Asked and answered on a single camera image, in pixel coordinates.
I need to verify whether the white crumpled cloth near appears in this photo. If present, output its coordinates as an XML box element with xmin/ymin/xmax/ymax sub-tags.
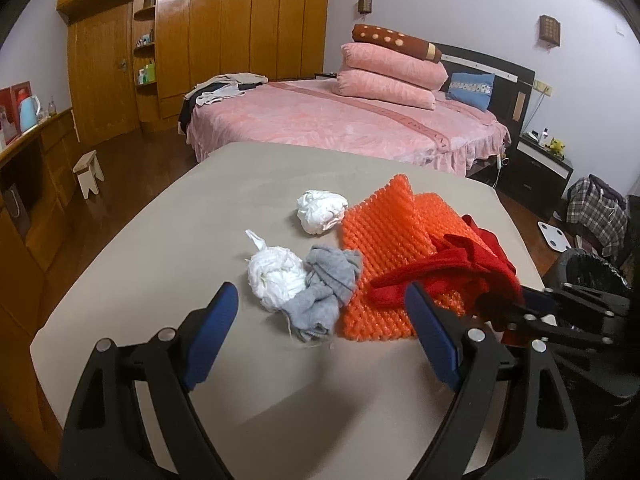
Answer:
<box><xmin>245</xmin><ymin>230</ymin><xmax>308</xmax><ymax>313</ymax></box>

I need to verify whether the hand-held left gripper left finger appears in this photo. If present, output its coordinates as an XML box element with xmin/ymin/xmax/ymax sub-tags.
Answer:
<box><xmin>59</xmin><ymin>281</ymin><xmax>240</xmax><ymax>480</ymax></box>

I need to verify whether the white garment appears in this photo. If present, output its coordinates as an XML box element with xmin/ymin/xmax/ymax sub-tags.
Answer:
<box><xmin>195</xmin><ymin>85</ymin><xmax>242</xmax><ymax>107</ymax></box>

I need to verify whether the red cloth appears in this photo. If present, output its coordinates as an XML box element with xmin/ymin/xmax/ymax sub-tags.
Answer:
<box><xmin>370</xmin><ymin>214</ymin><xmax>526</xmax><ymax>333</ymax></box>

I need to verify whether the grey cloth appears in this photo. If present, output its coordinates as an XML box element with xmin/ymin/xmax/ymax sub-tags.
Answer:
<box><xmin>285</xmin><ymin>246</ymin><xmax>363</xmax><ymax>343</ymax></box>

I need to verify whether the pink pillow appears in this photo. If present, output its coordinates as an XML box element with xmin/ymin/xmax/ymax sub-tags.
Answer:
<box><xmin>336</xmin><ymin>69</ymin><xmax>437</xmax><ymax>111</ymax></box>
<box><xmin>339</xmin><ymin>42</ymin><xmax>449</xmax><ymax>92</ymax></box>

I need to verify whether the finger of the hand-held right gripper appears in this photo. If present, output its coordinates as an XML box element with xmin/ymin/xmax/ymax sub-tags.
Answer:
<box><xmin>520</xmin><ymin>282</ymin><xmax>632</xmax><ymax>318</ymax></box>
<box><xmin>475</xmin><ymin>305</ymin><xmax>618</xmax><ymax>348</ymax></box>

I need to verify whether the black lined trash bin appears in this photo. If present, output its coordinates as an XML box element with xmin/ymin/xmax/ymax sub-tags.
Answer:
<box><xmin>542</xmin><ymin>249</ymin><xmax>633</xmax><ymax>301</ymax></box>

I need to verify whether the dark bed headboard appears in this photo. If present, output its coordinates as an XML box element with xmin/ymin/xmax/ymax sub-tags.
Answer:
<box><xmin>430</xmin><ymin>42</ymin><xmax>537</xmax><ymax>136</ymax></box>

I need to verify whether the light blue kettle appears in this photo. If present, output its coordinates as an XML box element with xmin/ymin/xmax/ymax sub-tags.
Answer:
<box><xmin>19</xmin><ymin>87</ymin><xmax>42</xmax><ymax>132</ymax></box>

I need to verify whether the beige garment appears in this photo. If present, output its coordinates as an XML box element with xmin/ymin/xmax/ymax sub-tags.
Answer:
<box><xmin>200</xmin><ymin>74</ymin><xmax>270</xmax><ymax>89</ymax></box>

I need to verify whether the brown dotted pillow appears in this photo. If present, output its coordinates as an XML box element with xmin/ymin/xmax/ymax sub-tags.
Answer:
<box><xmin>351</xmin><ymin>23</ymin><xmax>443</xmax><ymax>63</ymax></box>

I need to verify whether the red box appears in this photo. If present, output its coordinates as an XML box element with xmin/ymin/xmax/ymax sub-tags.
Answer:
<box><xmin>0</xmin><ymin>81</ymin><xmax>32</xmax><ymax>148</ymax></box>

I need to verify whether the grey paper bag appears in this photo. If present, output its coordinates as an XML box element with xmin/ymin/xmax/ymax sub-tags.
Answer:
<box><xmin>2</xmin><ymin>183</ymin><xmax>32</xmax><ymax>238</ymax></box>

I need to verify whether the orange knitted mat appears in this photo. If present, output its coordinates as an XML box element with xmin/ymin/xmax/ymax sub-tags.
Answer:
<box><xmin>339</xmin><ymin>174</ymin><xmax>506</xmax><ymax>343</ymax></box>

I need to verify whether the white bathroom scale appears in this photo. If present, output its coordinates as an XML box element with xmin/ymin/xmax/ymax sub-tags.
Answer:
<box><xmin>537</xmin><ymin>219</ymin><xmax>575</xmax><ymax>253</ymax></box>

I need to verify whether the wooden desk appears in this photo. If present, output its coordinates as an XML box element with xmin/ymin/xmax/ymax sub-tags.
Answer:
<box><xmin>0</xmin><ymin>107</ymin><xmax>83</xmax><ymax>273</ymax></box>

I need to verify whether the wooden wardrobe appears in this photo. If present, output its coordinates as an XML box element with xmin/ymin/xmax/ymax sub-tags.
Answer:
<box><xmin>56</xmin><ymin>0</ymin><xmax>332</xmax><ymax>146</ymax></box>

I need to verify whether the white crumpled cloth far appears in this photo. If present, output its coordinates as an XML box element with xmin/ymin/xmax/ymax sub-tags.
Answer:
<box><xmin>296</xmin><ymin>190</ymin><xmax>349</xmax><ymax>235</ymax></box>

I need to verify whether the white crumpled cloth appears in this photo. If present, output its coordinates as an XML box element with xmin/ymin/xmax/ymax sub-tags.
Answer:
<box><xmin>296</xmin><ymin>190</ymin><xmax>349</xmax><ymax>235</ymax></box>
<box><xmin>245</xmin><ymin>230</ymin><xmax>308</xmax><ymax>313</ymax></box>

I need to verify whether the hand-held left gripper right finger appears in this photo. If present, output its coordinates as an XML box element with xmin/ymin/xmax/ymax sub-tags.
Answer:
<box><xmin>404</xmin><ymin>281</ymin><xmax>586</xmax><ymax>480</ymax></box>

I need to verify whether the small wooden stool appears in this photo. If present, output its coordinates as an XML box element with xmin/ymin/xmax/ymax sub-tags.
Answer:
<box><xmin>73</xmin><ymin>150</ymin><xmax>106</xmax><ymax>200</ymax></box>

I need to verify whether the blue pillow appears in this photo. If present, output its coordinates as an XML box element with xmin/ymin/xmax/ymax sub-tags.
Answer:
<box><xmin>445</xmin><ymin>72</ymin><xmax>497</xmax><ymax>112</ymax></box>

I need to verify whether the bed with pink bedspread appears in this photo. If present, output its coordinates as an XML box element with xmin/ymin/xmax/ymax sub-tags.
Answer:
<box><xmin>185</xmin><ymin>77</ymin><xmax>512</xmax><ymax>178</ymax></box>

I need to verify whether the plaid bag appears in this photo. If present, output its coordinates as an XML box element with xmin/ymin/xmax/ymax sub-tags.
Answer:
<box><xmin>566</xmin><ymin>175</ymin><xmax>630</xmax><ymax>256</ymax></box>

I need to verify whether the dark nightstand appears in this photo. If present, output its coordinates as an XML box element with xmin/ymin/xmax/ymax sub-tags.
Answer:
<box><xmin>497</xmin><ymin>132</ymin><xmax>575</xmax><ymax>211</ymax></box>

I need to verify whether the black garment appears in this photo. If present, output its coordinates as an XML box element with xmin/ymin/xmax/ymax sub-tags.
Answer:
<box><xmin>178</xmin><ymin>95</ymin><xmax>201</xmax><ymax>136</ymax></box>

